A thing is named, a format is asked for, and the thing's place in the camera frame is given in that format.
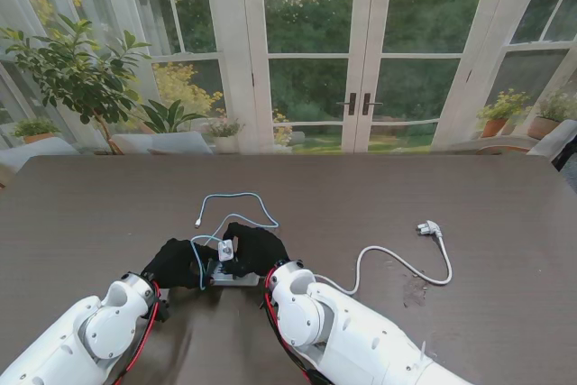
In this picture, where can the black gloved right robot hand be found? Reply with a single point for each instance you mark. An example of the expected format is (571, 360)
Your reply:
(259, 250)

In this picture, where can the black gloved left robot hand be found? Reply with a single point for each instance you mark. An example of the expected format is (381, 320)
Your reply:
(176, 265)

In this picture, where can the grey USB charger adapter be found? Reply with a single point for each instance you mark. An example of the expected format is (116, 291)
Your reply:
(226, 250)

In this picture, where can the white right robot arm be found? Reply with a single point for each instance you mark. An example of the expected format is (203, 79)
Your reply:
(342, 331)

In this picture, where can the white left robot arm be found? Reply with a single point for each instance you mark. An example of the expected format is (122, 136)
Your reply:
(81, 335)

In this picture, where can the small plant in white pot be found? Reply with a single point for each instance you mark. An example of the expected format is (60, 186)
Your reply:
(224, 131)

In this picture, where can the white rectangular planter box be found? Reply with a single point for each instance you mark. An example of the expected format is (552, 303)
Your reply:
(162, 142)

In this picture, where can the broad-leaf green plant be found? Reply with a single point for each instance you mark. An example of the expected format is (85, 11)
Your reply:
(169, 116)

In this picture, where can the pale grey sofa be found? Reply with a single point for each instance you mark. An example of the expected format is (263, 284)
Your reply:
(40, 147)

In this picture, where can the small plant in terracotta pot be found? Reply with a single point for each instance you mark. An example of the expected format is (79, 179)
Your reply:
(33, 128)

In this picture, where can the white glazed door leaf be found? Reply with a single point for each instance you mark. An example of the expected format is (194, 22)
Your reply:
(374, 42)
(257, 42)

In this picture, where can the tall leafy potted tree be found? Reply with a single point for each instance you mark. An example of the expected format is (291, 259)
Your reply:
(76, 74)

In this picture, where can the yellow flowering plant terracotta pot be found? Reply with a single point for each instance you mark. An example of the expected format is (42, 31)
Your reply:
(496, 125)

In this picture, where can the green plant in tan pot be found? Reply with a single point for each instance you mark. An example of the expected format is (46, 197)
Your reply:
(543, 127)

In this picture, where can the white armchair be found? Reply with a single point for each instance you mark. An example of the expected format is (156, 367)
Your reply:
(556, 132)

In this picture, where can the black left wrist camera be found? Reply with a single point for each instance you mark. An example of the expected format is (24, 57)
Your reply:
(163, 308)

